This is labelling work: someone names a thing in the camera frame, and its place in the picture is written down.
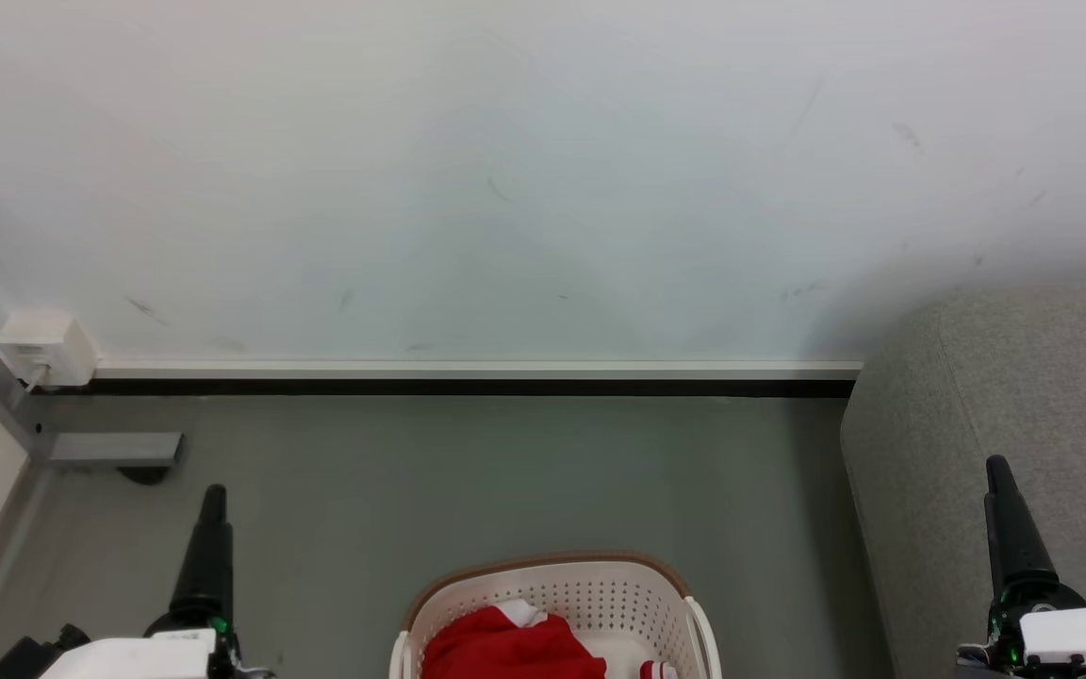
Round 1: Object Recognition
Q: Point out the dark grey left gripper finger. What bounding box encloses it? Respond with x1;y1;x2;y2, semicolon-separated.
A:
203;485;235;622
170;486;217;619

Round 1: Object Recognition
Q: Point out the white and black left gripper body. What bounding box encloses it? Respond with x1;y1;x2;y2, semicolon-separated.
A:
38;608;244;679

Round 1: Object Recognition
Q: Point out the black baseboard strip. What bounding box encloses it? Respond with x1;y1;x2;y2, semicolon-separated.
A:
34;378;860;398

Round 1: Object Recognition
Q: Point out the red shirt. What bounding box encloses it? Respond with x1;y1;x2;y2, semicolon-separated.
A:
421;600;679;679

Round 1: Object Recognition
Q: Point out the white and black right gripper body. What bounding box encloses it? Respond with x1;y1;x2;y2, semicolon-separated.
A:
986;575;1086;679

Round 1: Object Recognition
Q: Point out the white wall cable trunking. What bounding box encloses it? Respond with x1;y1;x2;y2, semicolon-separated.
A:
94;358;864;381

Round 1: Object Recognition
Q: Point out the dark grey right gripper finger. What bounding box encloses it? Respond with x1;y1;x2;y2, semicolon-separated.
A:
983;455;1028;596
996;455;1061;589

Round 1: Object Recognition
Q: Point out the white wall outlet box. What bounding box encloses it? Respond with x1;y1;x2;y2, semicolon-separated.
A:
0;310;98;389

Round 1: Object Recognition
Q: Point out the white perforated laundry basket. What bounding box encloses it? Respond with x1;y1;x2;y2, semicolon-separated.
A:
388;553;723;679

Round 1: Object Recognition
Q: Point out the right gripper cable bundle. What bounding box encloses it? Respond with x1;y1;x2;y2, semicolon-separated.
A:
955;639;1006;679

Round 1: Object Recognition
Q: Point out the grey fabric sofa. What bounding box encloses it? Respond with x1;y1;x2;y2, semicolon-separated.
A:
839;283;1086;679

